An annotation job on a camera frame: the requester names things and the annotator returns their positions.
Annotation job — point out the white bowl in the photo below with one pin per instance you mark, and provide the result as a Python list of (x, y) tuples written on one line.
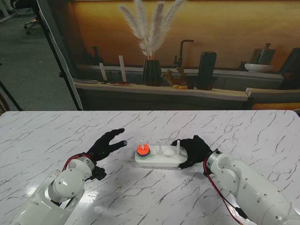
[(257, 67)]

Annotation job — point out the dark teal box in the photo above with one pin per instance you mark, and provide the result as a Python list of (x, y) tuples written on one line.
[(290, 70)]

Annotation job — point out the black tripod stand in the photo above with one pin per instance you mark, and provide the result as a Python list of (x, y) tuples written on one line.
[(10, 95), (60, 74)]

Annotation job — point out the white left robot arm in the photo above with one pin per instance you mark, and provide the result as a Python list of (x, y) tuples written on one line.
[(68, 185)]

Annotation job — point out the black kitchen faucet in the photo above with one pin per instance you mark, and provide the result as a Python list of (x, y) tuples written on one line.
[(181, 51)]

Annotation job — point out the office chair with orange seat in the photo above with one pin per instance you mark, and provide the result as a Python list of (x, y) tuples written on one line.
[(31, 23)]

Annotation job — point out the white three-rod Hanoi tower base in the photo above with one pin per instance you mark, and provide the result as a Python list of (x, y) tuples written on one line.
[(161, 161)]

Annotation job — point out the wooden board with red pieces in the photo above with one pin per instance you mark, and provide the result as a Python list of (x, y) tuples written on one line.
[(117, 84)]

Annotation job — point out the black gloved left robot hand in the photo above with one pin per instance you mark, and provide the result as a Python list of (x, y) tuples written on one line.
[(103, 146)]

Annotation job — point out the short white candle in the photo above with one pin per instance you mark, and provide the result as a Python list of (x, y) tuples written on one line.
[(103, 71)]

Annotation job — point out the tall white candle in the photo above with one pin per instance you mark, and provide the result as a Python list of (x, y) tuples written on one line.
[(122, 68)]

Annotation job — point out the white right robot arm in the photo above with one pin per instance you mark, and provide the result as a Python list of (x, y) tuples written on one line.
[(246, 178)]

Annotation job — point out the yellow orange fruit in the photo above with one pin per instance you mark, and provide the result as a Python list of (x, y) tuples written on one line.
[(181, 87)]

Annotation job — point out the black ribbed vase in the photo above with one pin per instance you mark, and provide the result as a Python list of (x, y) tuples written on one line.
[(152, 72)]

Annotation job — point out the tall black cylinder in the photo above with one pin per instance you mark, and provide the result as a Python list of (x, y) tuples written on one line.
[(207, 68)]

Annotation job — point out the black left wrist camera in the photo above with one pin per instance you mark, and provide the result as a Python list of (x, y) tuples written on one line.
[(98, 173)]

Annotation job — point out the white pampas grass bunch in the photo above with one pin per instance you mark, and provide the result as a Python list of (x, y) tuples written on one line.
[(152, 35)]

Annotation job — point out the small dark jar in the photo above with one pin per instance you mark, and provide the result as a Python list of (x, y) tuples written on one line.
[(242, 66)]

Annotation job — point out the white-edged kitchen backdrop panel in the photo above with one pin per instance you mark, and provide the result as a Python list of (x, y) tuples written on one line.
[(58, 35)]

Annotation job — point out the brown plush toy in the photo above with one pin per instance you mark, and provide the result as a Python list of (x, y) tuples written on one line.
[(179, 77)]

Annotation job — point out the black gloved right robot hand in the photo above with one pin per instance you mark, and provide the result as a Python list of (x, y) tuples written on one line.
[(195, 151)]

